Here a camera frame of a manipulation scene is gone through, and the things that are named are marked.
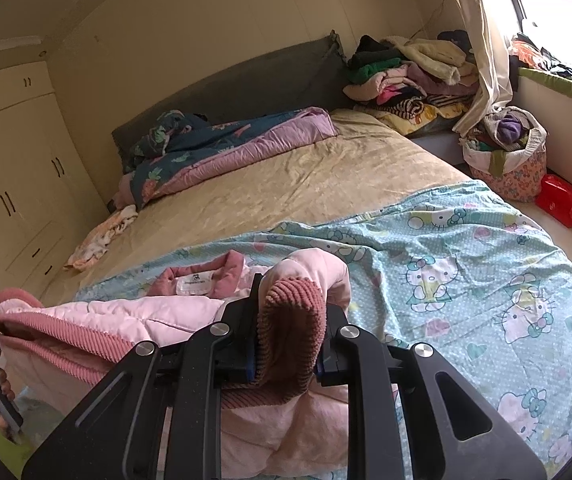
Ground grey headboard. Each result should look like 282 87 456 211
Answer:
111 30 349 171

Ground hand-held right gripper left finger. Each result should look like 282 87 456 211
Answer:
21 272 267 480

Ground light blue cartoon blanket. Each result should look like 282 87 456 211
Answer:
73 180 572 478

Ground pink quilted jacket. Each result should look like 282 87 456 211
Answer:
0 249 352 480

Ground clothes in laundry basket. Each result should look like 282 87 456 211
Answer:
466 112 542 153

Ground floral blue and purple quilt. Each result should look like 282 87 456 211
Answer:
118 106 341 211

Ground clothes on window seat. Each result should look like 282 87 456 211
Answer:
508 32 572 86

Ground green window seat cushion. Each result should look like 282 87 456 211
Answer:
518 66 572 107

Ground bed with beige sheet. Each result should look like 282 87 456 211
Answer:
63 109 572 480

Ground patterned laundry basket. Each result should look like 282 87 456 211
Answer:
461 106 549 203

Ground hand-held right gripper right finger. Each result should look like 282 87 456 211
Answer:
313 302 549 480

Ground pile of clothes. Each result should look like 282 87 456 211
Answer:
342 30 482 136

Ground red box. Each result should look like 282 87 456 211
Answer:
536 174 572 228

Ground small pale patterned cloth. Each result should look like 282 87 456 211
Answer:
64 204 139 272

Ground cream curtain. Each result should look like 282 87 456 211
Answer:
438 0 519 136

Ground cream wardrobe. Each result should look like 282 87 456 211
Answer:
0 35 112 306

